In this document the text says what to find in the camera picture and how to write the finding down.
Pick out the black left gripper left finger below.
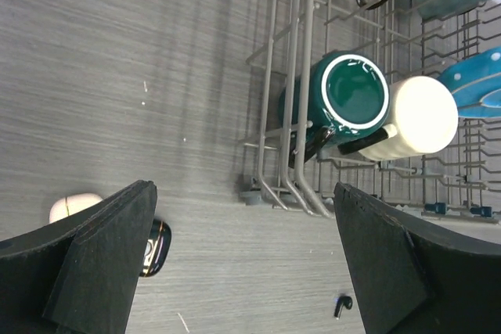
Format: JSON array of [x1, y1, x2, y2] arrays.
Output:
[[1, 180, 157, 333]]

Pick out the cream white mug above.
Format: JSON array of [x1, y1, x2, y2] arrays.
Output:
[[338, 76, 459, 161]]

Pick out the blue dotted plate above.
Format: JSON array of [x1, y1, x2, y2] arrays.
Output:
[[438, 47, 500, 119]]

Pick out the black earbud charging case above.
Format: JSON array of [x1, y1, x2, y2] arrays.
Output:
[[140, 218, 172, 278]]

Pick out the grey wire dish rack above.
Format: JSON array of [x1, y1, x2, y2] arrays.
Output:
[[240, 0, 500, 224]]

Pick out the dark green mug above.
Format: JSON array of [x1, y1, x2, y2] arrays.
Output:
[[304, 52, 390, 161]]

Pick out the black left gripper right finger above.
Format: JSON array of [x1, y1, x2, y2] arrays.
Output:
[[333, 182, 500, 333]]

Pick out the white earbud charging case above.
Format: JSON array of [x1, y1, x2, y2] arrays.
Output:
[[49, 193, 103, 224]]

